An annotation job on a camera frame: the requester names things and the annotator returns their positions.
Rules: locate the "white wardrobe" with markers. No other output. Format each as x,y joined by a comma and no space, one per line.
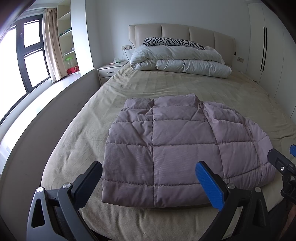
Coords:
272,46

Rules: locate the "red box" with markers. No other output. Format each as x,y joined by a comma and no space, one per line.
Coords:
72,70

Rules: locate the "white duvet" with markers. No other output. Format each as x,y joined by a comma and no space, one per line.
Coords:
180,60

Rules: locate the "white wall shelf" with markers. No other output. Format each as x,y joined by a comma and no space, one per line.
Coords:
67,34

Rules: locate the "bed with beige sheet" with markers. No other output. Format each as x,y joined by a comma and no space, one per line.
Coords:
161,85

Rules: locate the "wall socket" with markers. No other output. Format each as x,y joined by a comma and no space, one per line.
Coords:
240,59
126,47

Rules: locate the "mauve puffer jacket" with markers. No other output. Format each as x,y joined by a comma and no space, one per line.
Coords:
175,143

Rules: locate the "white nightstand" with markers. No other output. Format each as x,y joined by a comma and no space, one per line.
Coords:
108,71

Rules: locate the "beige curtain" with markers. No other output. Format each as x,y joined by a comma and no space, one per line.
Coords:
53,46

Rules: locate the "black framed window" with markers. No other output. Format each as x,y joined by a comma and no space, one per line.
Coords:
32,58

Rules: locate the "zebra print pillow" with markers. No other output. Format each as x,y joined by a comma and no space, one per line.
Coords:
171,42

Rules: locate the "cream padded headboard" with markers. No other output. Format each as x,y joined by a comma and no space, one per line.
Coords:
175,32

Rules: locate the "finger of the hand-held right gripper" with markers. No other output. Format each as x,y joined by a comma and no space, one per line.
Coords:
281,162
293,149

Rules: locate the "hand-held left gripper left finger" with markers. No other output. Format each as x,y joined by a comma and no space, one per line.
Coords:
85,185

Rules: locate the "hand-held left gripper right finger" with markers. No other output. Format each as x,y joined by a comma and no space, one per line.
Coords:
210,185

